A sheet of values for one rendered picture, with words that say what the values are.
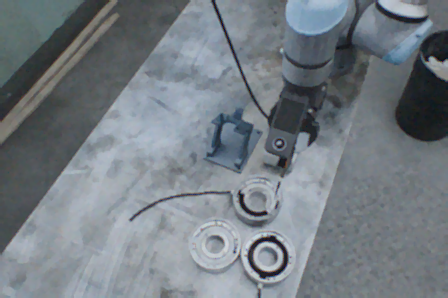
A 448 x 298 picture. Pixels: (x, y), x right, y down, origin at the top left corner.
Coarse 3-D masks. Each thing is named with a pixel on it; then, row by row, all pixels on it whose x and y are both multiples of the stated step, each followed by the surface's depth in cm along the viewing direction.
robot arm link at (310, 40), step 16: (304, 0) 48; (320, 0) 47; (336, 0) 47; (352, 0) 51; (288, 16) 51; (304, 16) 48; (320, 16) 48; (336, 16) 48; (352, 16) 52; (288, 32) 53; (304, 32) 50; (320, 32) 49; (336, 32) 51; (288, 48) 55; (304, 48) 52; (320, 48) 52; (304, 64) 55; (320, 64) 55
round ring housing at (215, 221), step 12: (204, 228) 79; (228, 228) 79; (192, 240) 78; (204, 240) 78; (228, 240) 78; (240, 240) 76; (192, 252) 77; (204, 252) 76; (204, 264) 75; (228, 264) 74
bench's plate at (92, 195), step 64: (192, 0) 125; (256, 0) 124; (192, 64) 109; (256, 64) 108; (128, 128) 98; (192, 128) 97; (256, 128) 96; (320, 128) 95; (64, 192) 89; (128, 192) 88; (192, 192) 87; (320, 192) 85; (0, 256) 81; (64, 256) 81; (128, 256) 80
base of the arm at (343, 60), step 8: (336, 48) 97; (344, 48) 98; (352, 48) 100; (336, 56) 99; (344, 56) 100; (352, 56) 101; (336, 64) 101; (344, 64) 102; (352, 64) 103; (336, 72) 102; (344, 72) 103
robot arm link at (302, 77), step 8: (288, 64) 57; (328, 64) 56; (288, 72) 58; (296, 72) 57; (304, 72) 56; (312, 72) 56; (320, 72) 56; (328, 72) 58; (288, 80) 59; (296, 80) 58; (304, 80) 57; (312, 80) 57; (320, 80) 58
